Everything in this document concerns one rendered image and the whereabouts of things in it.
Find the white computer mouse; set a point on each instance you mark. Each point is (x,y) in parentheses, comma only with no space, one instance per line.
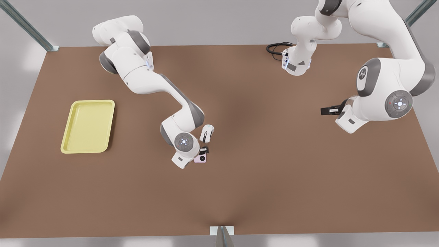
(208,131)

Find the yellow rectangular tray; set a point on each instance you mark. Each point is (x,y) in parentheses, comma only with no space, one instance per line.
(87,126)

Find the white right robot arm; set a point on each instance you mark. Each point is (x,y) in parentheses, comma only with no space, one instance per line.
(144,77)

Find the silver frame post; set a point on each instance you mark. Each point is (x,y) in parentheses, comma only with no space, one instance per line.
(25,25)
(222,235)
(416,12)

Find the small pink toy camera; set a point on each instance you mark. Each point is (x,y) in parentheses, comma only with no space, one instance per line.
(200,159)

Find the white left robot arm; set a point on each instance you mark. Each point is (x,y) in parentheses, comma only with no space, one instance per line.
(380,34)

